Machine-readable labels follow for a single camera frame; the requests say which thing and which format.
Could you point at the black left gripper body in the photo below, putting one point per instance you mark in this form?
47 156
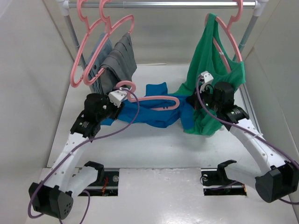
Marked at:
109 109

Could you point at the grey pleated skirt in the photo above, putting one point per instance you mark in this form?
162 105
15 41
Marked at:
119 63

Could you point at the light blue garment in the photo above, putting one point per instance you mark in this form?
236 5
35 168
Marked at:
98 58

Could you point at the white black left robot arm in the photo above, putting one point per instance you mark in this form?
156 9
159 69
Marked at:
54 195

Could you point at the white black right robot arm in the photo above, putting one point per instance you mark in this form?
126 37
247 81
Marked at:
278 173

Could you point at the pink hanger with grey clothes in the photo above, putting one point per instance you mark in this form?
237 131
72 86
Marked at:
109 30

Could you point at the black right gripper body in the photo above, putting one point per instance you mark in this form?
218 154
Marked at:
208 99

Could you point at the pink hanger with green shirt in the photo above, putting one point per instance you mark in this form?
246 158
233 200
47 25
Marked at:
227 29

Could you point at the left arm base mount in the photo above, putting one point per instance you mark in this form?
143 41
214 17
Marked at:
108 186

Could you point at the metal clothes rack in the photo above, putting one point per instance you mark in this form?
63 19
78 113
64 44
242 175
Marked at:
76 75

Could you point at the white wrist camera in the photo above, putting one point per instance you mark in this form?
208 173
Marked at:
206 78
117 97

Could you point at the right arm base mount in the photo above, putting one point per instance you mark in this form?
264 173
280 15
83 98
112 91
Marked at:
213 185

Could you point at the green tank top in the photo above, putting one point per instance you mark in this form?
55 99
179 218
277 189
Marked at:
207 58

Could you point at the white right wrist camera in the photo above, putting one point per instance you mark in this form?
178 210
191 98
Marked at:
206 78

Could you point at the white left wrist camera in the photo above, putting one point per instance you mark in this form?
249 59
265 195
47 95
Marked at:
117 97

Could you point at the blue t shirt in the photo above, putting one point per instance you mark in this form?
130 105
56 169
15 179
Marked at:
145 113

